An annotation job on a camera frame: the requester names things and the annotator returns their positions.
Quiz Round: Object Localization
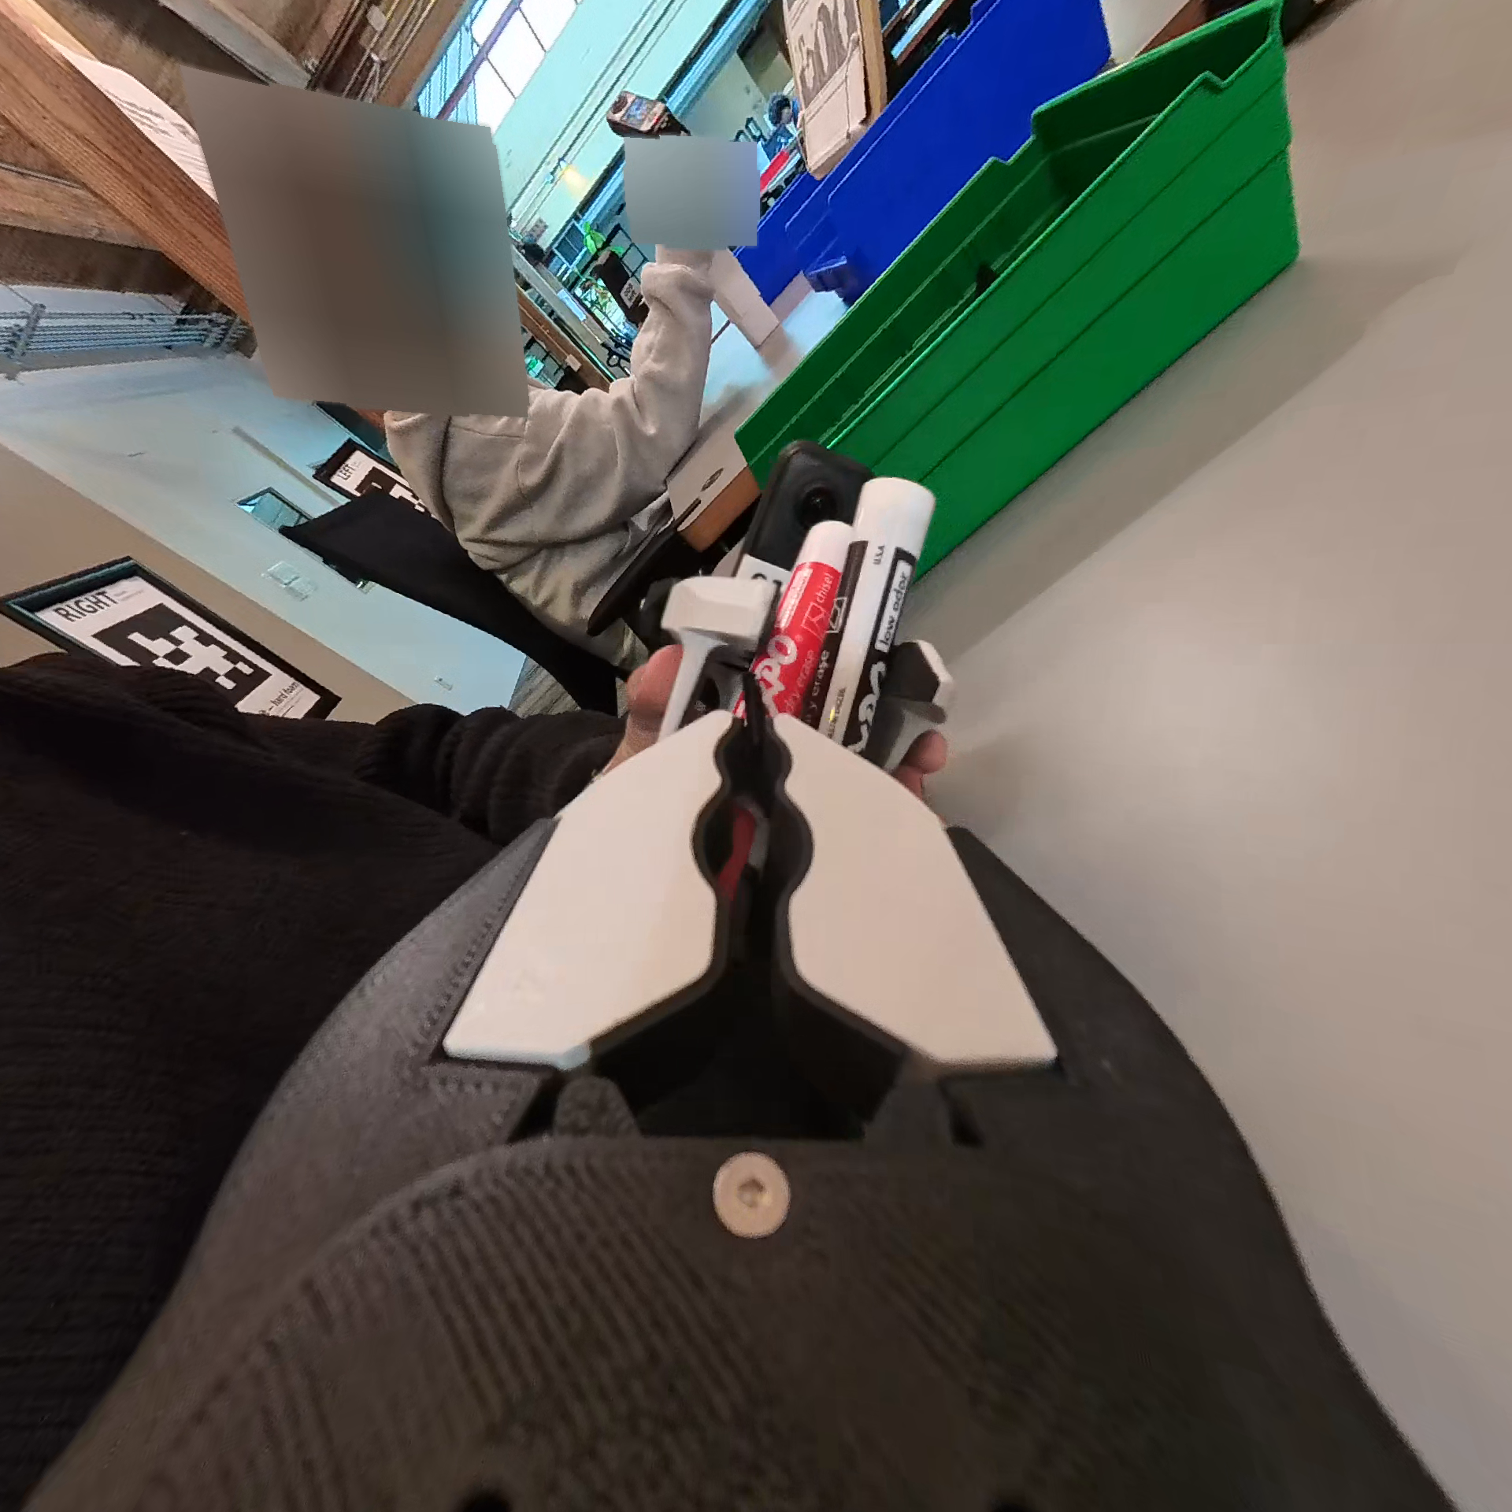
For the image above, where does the green plastic bin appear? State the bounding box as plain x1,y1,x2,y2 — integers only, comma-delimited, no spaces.
734,0,1302,582

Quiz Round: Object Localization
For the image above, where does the brown board document stand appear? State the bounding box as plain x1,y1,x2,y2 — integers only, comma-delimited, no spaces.
786,0,890,180

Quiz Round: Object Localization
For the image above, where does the small framed checker sign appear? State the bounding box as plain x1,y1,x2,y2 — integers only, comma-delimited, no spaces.
313,437,440,522

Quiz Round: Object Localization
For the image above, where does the large framed checker sign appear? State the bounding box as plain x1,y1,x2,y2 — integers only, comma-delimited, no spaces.
0,557,344,723

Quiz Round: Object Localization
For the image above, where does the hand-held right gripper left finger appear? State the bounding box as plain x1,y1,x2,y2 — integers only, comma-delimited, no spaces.
442,713,757,1075

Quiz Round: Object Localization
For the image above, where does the large blue plastic bin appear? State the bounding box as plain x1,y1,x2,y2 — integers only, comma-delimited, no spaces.
827,0,1114,256

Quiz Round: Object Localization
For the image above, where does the red dry erase marker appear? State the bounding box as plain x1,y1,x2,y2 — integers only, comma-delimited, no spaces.
734,520,854,729

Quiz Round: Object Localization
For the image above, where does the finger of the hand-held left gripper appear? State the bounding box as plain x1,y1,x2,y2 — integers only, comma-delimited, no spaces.
655,578,775,740
881,642,956,764

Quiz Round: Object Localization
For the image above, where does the small white box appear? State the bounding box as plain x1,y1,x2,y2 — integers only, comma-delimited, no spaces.
709,252,782,347

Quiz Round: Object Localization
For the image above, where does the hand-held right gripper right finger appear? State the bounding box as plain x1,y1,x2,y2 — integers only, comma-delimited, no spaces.
759,713,1060,1107

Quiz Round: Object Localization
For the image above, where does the pale wooden-edged desk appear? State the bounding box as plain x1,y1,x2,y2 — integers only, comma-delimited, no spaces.
666,279,863,553

